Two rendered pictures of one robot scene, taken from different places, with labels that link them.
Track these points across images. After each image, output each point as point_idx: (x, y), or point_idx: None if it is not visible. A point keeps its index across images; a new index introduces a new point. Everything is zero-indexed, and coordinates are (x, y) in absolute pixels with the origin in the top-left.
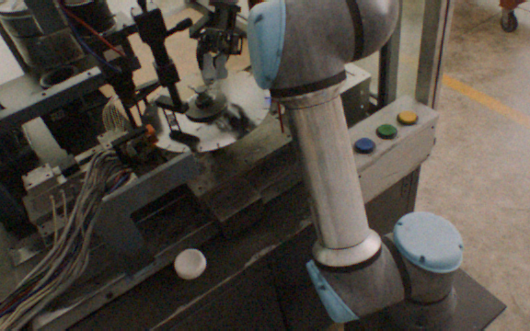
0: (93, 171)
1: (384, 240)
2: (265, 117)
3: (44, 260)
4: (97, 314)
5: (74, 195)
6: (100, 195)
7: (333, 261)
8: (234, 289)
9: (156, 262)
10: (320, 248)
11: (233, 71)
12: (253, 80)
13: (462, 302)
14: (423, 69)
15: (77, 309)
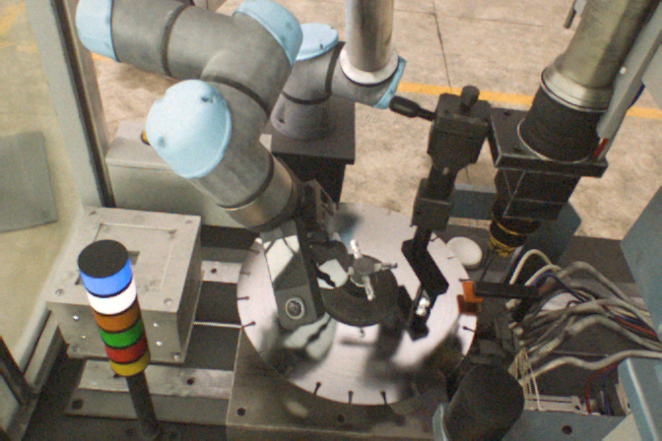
0: (571, 329)
1: (337, 54)
2: None
3: (650, 351)
4: (579, 277)
5: (607, 398)
6: (563, 290)
7: (392, 44)
8: None
9: (498, 280)
10: (391, 57)
11: (254, 333)
12: (249, 282)
13: None
14: (96, 104)
15: (602, 292)
